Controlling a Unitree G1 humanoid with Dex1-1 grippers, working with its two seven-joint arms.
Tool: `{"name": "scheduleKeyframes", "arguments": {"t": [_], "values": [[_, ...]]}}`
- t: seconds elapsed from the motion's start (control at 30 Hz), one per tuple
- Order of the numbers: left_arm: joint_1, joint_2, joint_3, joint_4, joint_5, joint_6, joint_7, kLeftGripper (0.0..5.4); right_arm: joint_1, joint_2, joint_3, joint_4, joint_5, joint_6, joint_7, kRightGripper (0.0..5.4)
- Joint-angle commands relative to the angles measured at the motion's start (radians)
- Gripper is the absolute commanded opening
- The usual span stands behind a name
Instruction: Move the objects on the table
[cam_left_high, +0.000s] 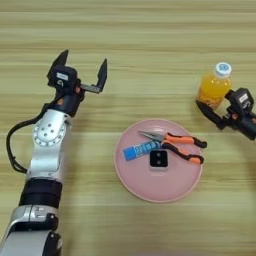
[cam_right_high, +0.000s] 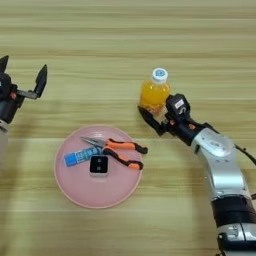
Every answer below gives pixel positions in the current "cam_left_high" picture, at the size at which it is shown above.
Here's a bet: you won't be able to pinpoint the pink round plate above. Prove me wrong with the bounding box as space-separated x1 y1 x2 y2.
113 118 204 204

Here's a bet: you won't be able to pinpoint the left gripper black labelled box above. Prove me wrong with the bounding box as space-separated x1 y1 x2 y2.
48 65 80 90

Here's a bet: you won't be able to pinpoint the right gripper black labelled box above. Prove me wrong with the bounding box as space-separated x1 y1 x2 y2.
229 87 255 113

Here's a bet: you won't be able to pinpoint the blue wrapped packet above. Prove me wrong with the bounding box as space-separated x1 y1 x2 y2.
122 140 161 162

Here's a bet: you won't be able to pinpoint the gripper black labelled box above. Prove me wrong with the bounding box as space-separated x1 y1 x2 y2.
48 65 80 90
229 87 255 113

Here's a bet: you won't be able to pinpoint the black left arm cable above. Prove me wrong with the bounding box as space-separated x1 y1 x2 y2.
5 103 51 174

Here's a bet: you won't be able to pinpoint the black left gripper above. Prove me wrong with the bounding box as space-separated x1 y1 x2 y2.
46 49 108 117

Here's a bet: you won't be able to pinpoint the black square block white base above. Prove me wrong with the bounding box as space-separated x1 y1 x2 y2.
148 149 169 172

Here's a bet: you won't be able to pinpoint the orange black needle-nose pliers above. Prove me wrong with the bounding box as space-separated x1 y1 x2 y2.
137 130 208 165

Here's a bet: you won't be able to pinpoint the orange juice bottle white cap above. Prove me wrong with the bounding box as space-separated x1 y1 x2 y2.
195 61 233 111

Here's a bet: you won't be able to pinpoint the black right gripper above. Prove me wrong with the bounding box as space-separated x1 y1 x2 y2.
195 89 256 140

